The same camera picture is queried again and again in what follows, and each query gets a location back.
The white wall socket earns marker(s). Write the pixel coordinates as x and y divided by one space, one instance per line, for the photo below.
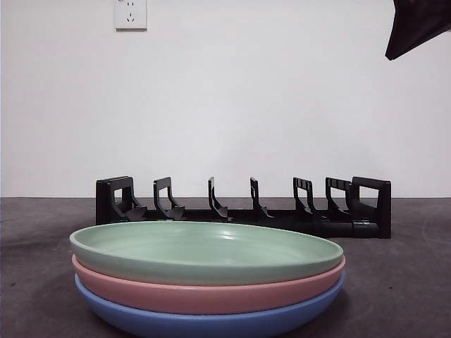
131 15

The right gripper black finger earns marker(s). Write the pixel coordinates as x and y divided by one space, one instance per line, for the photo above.
415 24

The black plastic dish rack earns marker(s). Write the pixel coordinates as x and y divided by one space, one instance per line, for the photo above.
373 227

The blue plate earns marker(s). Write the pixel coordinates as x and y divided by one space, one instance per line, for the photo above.
148 322

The pink plate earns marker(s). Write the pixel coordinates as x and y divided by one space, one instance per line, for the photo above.
211 299

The green plate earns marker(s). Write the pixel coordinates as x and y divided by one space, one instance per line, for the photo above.
197 253

